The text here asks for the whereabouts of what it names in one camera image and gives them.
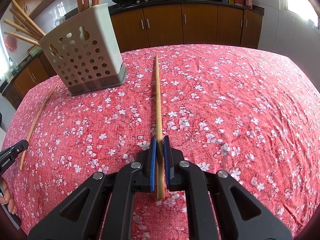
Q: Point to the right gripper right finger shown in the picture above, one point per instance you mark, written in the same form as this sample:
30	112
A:
218	207

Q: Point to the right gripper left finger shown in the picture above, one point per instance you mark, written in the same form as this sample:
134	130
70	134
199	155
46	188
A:
102	206

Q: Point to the left hand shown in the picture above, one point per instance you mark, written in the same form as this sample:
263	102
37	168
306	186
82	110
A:
8	198

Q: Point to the beige perforated utensil holder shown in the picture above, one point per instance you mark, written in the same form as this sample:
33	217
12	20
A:
84	51

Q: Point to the window right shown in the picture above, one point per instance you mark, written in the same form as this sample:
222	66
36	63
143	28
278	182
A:
304	9

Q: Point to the red plastic bag on wall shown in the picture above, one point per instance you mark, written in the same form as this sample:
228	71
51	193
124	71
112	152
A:
10	43

